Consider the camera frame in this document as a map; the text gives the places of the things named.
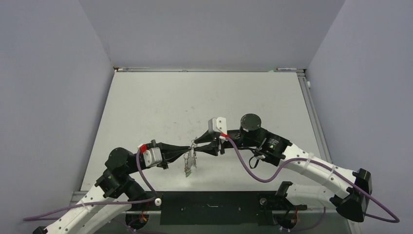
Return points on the back aluminium rail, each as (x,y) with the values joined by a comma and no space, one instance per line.
(147,69)

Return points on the aluminium rail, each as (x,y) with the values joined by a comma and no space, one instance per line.
(300,198)
(147,69)
(314,119)

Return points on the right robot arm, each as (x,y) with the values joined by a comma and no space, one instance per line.
(345,190)

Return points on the right aluminium rail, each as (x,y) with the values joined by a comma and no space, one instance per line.
(314,119)

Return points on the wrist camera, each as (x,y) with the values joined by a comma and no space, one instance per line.
(152,157)
(217,125)

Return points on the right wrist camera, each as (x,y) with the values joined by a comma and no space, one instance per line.
(217,125)

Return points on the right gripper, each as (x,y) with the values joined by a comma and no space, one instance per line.
(207,137)

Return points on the green key tag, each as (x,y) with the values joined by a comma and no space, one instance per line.
(188,174)

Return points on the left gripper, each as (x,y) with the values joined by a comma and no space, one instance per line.
(169,152)

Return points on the front aluminium rail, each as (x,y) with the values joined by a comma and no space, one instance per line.
(300,198)

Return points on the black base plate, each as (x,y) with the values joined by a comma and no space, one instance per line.
(139,219)

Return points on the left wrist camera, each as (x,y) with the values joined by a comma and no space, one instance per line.
(152,157)

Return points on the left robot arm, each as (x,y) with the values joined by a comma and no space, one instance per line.
(121,185)

